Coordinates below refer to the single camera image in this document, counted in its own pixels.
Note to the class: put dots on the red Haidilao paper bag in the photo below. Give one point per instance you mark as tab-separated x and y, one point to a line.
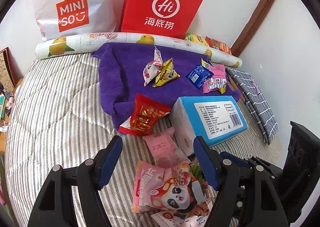
160	17

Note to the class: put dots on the white pink strawberry packet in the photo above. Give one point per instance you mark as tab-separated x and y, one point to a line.
153	68

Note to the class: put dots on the red snack packet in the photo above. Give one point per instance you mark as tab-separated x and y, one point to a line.
145	116

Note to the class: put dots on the blue snack packet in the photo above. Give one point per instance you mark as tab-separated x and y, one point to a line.
198	75

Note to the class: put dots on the blue tissue box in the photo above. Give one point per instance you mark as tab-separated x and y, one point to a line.
215	118

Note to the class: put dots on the brown wooden door frame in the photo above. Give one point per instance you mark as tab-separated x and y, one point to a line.
251	27

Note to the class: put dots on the light pink small packet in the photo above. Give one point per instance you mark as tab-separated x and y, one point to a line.
174	219

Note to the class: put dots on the grey checked folded cloth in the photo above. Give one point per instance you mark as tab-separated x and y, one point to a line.
256	104

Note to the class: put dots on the striped mattress pad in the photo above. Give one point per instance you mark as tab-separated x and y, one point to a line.
57	119

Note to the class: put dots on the patterned book box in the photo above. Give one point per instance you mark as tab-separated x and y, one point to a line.
6	71

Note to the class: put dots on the pink peach snack packet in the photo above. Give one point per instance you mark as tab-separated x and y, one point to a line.
164	150

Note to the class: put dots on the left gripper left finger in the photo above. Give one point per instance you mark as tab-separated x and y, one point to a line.
54	204

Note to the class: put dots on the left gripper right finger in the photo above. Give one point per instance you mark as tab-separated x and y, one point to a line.
245	188

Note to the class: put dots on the pink panda snack bag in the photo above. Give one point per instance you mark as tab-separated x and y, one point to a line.
168	189

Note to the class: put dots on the yellow snack packet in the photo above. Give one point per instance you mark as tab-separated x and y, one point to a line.
167	74

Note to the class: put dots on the green snack packet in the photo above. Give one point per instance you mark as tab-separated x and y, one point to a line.
197	171

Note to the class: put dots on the magenta snack bag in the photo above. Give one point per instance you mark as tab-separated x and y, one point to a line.
217	81

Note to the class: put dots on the yellow chips bag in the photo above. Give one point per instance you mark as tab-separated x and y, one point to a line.
196	39

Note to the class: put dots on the white Miniso plastic bag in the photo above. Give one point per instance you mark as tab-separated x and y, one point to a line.
57	18

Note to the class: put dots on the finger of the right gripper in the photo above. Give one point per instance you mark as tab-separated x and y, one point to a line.
235	172

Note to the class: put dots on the lemon print paper roll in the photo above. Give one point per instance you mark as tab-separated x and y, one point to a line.
90	42

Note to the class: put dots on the orange chips bag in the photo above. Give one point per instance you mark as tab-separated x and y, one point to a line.
221	46

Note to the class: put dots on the purple towel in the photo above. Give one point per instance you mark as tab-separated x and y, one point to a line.
121	77

